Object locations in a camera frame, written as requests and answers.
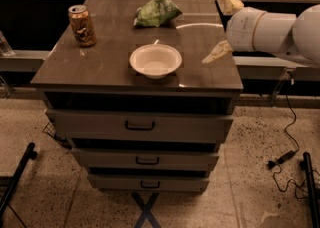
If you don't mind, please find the top grey drawer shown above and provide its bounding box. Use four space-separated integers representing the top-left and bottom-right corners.
46 109 233 143

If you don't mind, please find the green jalapeno chip bag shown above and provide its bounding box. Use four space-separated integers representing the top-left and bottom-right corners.
134 0 182 27

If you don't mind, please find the gold patterned drink can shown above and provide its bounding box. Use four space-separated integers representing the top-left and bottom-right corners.
68 5 96 47

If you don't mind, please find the black power adapter cable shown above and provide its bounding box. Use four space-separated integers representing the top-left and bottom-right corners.
266 71 320 200

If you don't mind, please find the grey drawer cabinet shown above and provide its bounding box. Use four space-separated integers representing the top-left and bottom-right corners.
32 0 243 193

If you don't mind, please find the middle grey drawer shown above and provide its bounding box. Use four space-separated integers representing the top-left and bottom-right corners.
72 148 219 171

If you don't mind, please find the black right stand leg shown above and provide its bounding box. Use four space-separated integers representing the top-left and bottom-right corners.
300 152 320 228

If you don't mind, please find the white paper bowl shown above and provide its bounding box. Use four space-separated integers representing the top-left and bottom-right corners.
129 44 182 79

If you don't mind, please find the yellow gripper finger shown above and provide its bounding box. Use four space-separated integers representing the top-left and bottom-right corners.
216 0 244 15
202 40 233 64

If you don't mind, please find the grey drawer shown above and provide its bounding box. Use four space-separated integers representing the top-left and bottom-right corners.
87 174 209 193
46 109 233 143
72 148 219 171

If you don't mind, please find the clear glass at left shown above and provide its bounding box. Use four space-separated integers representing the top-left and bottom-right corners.
0 31 15 56

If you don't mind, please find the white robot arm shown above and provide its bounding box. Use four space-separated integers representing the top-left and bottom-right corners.
202 0 320 66

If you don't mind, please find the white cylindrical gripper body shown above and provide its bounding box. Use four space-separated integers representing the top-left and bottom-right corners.
226 7 265 52

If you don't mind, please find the black left stand leg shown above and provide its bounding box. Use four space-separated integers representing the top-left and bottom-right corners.
0 142 37 218

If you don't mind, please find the black stand leg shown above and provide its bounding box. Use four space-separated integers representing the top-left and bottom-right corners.
0 142 37 218
300 152 320 228

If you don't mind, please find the bottom grey drawer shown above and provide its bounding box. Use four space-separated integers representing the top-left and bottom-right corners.
87 174 209 193

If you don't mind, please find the black wire basket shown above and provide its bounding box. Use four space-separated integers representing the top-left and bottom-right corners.
42 122 72 150

